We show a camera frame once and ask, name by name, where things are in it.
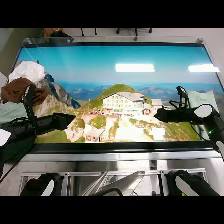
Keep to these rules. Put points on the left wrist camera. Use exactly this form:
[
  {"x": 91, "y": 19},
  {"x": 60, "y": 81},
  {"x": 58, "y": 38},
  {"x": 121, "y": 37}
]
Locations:
[{"x": 29, "y": 100}]

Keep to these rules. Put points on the pale green garment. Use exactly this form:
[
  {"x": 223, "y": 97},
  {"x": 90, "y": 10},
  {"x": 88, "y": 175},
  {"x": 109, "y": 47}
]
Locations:
[
  {"x": 203, "y": 98},
  {"x": 11, "y": 111}
]

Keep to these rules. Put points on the silver frame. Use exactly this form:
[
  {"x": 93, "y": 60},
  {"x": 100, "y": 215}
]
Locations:
[{"x": 133, "y": 156}]

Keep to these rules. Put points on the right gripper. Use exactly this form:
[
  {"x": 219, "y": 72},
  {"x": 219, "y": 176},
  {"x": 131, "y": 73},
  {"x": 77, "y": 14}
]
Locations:
[{"x": 173, "y": 115}]

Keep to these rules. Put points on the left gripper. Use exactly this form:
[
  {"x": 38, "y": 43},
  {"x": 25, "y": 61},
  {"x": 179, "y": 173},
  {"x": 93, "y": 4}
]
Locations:
[{"x": 61, "y": 120}]

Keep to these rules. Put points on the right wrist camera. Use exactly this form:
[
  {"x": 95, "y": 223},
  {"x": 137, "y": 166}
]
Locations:
[{"x": 182, "y": 96}]

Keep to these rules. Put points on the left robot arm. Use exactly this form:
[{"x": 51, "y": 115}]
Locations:
[{"x": 20, "y": 133}]

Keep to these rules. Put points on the black office chair base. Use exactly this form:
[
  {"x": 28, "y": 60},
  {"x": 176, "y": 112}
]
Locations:
[{"x": 134, "y": 30}]

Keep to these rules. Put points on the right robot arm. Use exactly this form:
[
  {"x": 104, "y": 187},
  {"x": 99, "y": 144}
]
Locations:
[{"x": 213, "y": 121}]

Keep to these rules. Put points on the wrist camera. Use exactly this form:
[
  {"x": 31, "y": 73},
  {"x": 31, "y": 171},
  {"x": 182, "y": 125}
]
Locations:
[
  {"x": 182, "y": 96},
  {"x": 29, "y": 100}
]

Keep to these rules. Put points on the white shirt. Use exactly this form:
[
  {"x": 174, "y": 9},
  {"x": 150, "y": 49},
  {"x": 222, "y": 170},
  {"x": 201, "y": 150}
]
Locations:
[{"x": 27, "y": 70}]

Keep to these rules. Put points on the brown garment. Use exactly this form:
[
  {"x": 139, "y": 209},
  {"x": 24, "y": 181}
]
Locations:
[{"x": 15, "y": 90}]

